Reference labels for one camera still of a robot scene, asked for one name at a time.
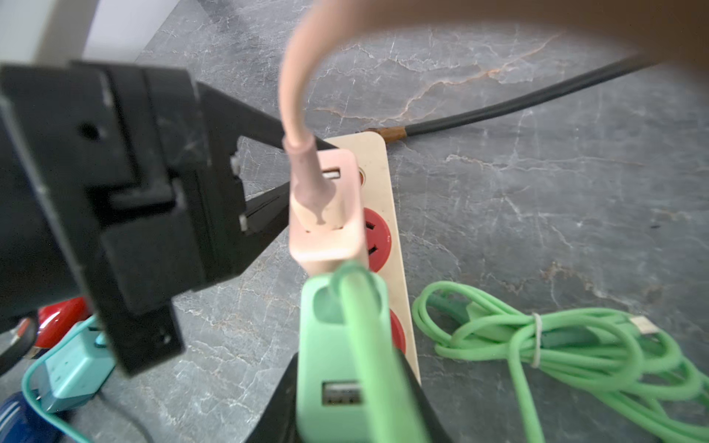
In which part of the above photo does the black power strip cord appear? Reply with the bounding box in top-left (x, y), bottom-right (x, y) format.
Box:
top-left (367, 52), bottom-right (660, 145)

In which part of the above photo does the beige power strip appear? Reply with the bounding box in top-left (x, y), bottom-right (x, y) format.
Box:
top-left (327, 132), bottom-right (420, 380)

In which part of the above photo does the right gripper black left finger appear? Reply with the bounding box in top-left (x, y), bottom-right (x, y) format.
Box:
top-left (246, 354), bottom-right (302, 443)

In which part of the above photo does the teal USB charger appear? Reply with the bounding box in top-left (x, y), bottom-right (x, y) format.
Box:
top-left (35, 327), bottom-right (116, 413)

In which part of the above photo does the teal charging cable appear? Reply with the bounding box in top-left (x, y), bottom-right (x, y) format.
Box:
top-left (20, 315), bottom-right (103, 443)

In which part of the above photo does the pink charging cable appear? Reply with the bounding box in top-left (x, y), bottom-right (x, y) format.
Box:
top-left (278, 0), bottom-right (709, 225)

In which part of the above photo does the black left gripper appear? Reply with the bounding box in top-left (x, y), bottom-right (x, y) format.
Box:
top-left (0, 59), bottom-right (338, 378)

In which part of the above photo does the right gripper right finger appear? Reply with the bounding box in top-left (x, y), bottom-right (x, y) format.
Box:
top-left (395, 348), bottom-right (452, 443)

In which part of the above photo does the green USB charger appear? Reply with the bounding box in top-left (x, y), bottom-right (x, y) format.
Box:
top-left (294, 269), bottom-right (422, 443)

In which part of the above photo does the light green charging cable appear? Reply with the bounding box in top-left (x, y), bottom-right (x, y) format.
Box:
top-left (330, 259), bottom-right (709, 443)

